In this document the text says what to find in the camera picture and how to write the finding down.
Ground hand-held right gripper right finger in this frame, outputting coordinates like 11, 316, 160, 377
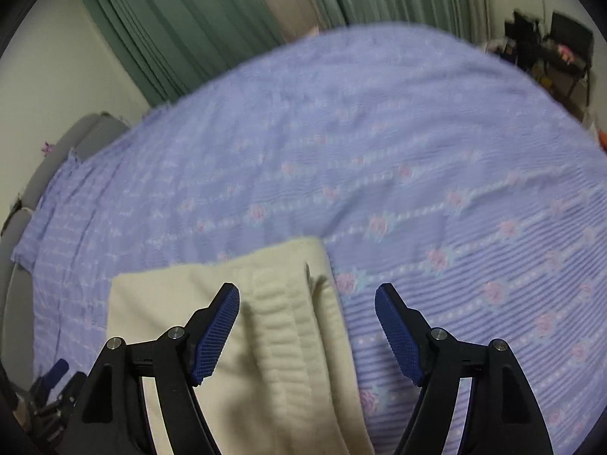
374, 282, 555, 455

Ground black folding chair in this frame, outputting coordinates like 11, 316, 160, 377
541, 11, 595, 105

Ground cream pants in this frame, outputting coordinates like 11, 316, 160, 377
107, 237, 375, 455

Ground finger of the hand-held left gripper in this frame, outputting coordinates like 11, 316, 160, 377
32, 359, 70, 392
51, 372, 89, 409

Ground black bag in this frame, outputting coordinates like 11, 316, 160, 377
503, 9, 544, 71

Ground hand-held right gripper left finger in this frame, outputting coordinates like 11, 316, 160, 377
68, 282, 242, 455

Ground purple floral bedspread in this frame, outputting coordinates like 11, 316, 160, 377
12, 21, 607, 455

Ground beige curtain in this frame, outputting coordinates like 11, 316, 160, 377
242, 0, 333, 42

